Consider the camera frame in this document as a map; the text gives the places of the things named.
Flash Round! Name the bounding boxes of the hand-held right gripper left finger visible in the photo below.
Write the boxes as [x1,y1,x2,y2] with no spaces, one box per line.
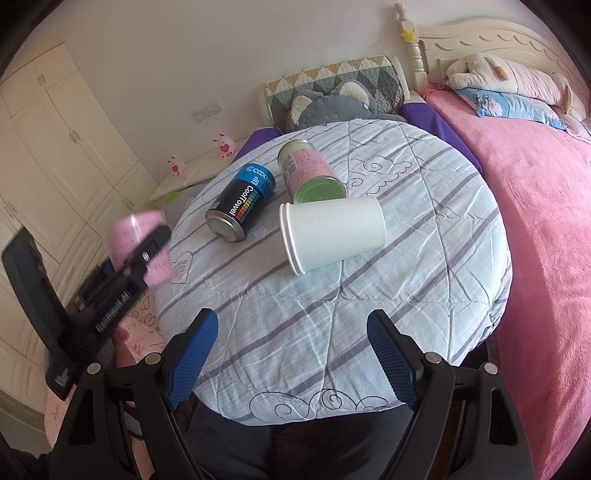
[48,308,219,480]

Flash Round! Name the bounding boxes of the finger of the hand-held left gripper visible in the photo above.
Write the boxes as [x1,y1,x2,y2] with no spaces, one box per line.
[120,224,171,288]

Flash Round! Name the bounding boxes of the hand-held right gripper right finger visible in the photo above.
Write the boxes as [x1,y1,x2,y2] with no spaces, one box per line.
[367,309,541,480]

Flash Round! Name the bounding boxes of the white paper cup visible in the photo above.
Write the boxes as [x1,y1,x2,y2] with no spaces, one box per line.
[279,198,387,276]

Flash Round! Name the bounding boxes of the pink printed cloth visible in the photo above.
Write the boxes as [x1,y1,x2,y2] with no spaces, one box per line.
[44,291,166,467]

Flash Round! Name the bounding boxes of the round table with striped cloth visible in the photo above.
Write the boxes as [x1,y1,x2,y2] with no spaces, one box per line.
[154,119,513,426]

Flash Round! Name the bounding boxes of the white nightstand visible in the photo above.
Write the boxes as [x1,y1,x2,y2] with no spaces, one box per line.
[148,137,253,203]

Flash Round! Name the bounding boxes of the black and blue can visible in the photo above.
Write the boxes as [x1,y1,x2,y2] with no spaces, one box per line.
[205,163,277,242]

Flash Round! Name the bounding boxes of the person's dark pants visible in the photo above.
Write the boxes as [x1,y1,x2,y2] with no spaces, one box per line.
[134,397,419,480]

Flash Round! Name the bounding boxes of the cream wardrobe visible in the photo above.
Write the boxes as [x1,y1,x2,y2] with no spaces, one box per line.
[0,41,160,416]

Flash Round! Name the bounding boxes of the pink and green can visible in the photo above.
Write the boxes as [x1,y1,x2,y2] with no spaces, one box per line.
[277,140,347,204]

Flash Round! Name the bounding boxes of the pink bed blanket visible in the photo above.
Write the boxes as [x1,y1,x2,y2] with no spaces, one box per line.
[422,85,591,480]

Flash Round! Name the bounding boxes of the grey plush toy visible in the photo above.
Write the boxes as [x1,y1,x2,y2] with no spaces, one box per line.
[285,80,408,133]

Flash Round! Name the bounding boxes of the purple sheet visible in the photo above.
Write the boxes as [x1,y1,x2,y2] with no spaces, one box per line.
[233,102,484,175]

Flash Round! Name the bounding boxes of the patchwork triangle cushion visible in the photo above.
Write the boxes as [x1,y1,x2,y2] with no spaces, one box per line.
[264,55,410,131]

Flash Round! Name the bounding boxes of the blue printed pillow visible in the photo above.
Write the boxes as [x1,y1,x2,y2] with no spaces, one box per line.
[455,88,567,131]

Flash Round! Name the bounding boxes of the pink and cream plush toy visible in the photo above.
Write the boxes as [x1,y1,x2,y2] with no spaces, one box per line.
[445,53,587,123]

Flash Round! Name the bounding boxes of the cream wooden bed headboard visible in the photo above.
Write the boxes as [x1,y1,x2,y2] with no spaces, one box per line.
[392,2,587,93]

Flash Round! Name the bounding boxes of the wall socket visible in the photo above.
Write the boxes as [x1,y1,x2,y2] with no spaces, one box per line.
[191,103,225,122]

